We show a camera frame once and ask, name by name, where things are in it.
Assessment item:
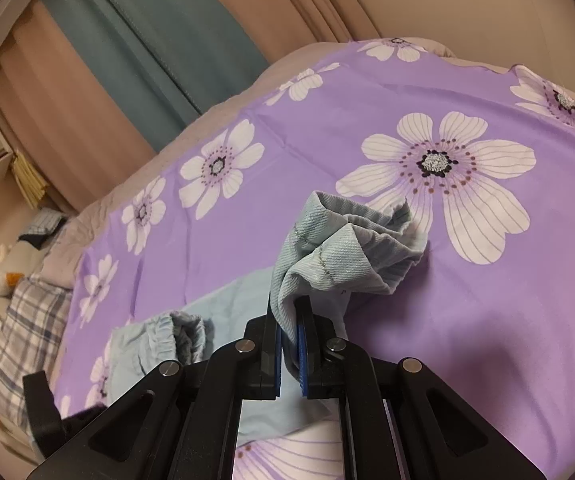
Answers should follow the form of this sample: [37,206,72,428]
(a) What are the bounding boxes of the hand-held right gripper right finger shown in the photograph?
[295,297,544,480]

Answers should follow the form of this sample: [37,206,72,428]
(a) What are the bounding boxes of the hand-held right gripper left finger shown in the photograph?
[28,294,283,480]

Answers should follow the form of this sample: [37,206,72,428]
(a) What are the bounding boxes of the light blue strawberry pants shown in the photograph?
[105,190,431,448]

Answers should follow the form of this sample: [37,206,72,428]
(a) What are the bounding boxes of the plaid pillow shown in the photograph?
[0,279,74,428]

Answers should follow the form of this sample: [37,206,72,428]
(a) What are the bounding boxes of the grey pillow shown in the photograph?
[5,239,62,282]

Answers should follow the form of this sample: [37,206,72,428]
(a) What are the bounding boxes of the striped folded cloth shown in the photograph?
[20,210,69,249]

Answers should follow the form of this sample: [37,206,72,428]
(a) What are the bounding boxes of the yellow fringed cloth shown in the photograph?
[10,152,51,209]

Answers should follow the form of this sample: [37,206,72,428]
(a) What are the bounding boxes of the purple floral bed sheet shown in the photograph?
[50,37,575,480]

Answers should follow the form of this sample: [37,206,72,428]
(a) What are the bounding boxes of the teal curtain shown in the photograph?
[50,0,271,155]

